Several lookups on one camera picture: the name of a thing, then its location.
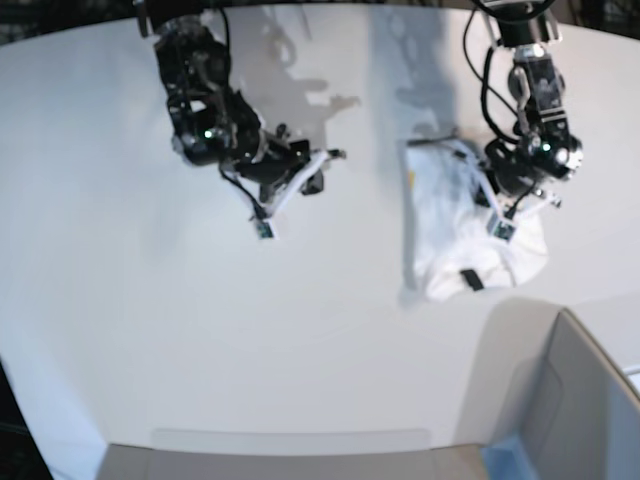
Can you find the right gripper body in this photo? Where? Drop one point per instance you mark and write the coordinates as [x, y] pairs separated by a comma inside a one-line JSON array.
[[267, 169]]

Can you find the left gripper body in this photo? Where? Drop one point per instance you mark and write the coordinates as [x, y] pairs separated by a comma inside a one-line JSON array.
[[511, 184]]

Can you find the white printed t-shirt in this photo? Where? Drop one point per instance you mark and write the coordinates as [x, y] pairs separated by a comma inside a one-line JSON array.
[[448, 250]]

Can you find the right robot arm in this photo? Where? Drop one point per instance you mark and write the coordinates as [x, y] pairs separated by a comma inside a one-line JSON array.
[[213, 124]]

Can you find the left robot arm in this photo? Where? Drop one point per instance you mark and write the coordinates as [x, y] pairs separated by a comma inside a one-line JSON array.
[[541, 147]]

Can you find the grey cardboard box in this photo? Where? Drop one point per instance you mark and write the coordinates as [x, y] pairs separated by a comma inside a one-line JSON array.
[[569, 413]]

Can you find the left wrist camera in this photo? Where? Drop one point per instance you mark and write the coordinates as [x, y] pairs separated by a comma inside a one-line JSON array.
[[501, 228]]

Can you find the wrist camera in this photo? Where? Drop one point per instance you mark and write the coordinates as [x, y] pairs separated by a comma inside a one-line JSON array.
[[501, 228], [265, 229]]

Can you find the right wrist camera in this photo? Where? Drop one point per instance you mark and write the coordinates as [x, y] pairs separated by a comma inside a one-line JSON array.
[[265, 229]]

